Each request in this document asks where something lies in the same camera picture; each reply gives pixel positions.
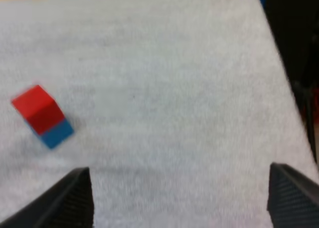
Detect blue cube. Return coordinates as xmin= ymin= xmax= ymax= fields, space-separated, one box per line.
xmin=36 ymin=118 xmax=75 ymax=150

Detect red cube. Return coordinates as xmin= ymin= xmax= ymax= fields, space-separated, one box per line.
xmin=11 ymin=84 xmax=67 ymax=135

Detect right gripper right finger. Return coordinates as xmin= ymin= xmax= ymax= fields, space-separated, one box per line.
xmin=267 ymin=162 xmax=319 ymax=228

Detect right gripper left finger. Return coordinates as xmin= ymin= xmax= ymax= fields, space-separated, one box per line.
xmin=0 ymin=167 xmax=95 ymax=228

